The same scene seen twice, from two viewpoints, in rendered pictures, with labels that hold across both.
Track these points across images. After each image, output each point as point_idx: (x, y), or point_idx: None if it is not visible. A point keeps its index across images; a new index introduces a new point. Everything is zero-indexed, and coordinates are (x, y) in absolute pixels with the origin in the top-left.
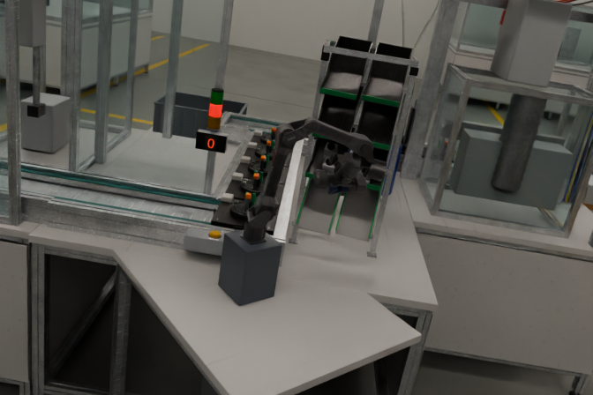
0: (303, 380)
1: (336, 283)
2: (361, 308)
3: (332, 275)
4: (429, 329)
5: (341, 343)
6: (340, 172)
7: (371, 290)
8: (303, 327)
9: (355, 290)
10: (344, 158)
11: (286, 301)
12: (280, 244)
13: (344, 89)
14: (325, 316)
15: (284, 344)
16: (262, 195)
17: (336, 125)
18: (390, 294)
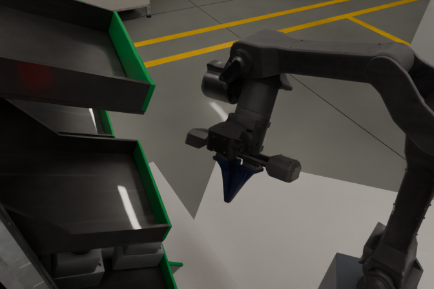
0: (372, 189)
1: (206, 256)
2: (230, 208)
3: (192, 273)
4: None
5: (301, 192)
6: (267, 128)
7: (183, 217)
8: (321, 231)
9: (201, 231)
10: (223, 129)
11: (305, 276)
12: (340, 255)
13: (59, 42)
14: (282, 226)
15: (360, 227)
16: (413, 245)
17: (66, 187)
18: (172, 200)
